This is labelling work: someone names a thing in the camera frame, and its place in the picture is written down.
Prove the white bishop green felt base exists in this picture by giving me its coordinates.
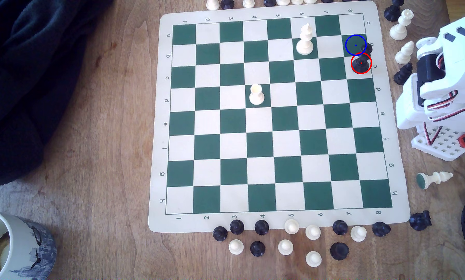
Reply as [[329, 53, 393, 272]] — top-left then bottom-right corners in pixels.
[[416, 171, 453, 190]]

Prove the black chess knight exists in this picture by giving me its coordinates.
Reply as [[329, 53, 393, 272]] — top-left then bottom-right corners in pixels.
[[409, 210, 432, 231], [393, 62, 413, 86]]

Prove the green white chess mat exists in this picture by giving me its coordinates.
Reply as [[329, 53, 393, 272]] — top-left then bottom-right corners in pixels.
[[148, 1, 411, 234]]

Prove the white chess queen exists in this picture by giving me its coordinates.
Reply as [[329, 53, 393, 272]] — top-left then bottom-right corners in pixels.
[[389, 9, 414, 41]]

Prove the tall black chess piece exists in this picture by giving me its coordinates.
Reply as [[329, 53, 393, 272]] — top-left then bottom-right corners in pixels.
[[351, 44, 373, 74]]

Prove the large black chess piece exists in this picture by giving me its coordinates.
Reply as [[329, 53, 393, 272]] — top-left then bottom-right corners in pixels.
[[330, 242, 350, 261]]

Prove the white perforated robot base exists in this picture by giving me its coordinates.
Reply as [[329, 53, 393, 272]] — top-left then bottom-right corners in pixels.
[[411, 124, 465, 162]]

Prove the white mug skyline print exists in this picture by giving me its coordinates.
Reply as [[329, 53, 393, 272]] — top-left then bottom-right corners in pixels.
[[0, 208, 58, 280]]

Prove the white bishop on board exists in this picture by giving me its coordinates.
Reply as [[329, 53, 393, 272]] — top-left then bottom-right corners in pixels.
[[296, 23, 315, 56]]

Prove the white chess bishop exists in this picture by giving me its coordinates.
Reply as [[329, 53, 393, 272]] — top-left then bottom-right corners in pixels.
[[395, 41, 415, 65]]

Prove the dark blue cloth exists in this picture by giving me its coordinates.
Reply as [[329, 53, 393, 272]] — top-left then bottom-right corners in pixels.
[[0, 0, 114, 186]]

